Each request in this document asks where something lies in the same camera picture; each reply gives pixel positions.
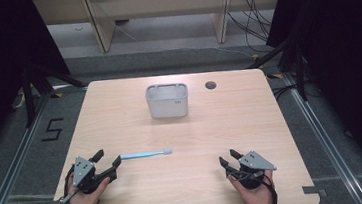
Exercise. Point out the light wooden bench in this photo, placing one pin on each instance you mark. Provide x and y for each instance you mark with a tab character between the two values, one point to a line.
160	7

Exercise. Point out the person's left hand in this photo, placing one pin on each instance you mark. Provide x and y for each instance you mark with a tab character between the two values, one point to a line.
84	202

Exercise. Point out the metal floor rail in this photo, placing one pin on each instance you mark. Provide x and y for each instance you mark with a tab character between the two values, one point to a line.
326	141
11	165

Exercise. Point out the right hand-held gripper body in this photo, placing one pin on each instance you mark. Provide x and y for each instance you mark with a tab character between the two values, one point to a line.
253	162

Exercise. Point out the light blue toothbrush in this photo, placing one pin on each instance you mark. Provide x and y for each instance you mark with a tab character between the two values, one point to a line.
144	154

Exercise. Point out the person's right hand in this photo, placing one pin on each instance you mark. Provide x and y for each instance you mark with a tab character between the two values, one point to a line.
256	195

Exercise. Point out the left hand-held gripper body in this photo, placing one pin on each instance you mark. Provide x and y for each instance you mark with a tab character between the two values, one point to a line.
82	170

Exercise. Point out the grey plastic holder box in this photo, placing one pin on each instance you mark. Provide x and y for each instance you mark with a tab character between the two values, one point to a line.
168	103

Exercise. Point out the black metal stand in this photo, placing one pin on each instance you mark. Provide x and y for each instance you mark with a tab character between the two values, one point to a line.
299	70
28	93

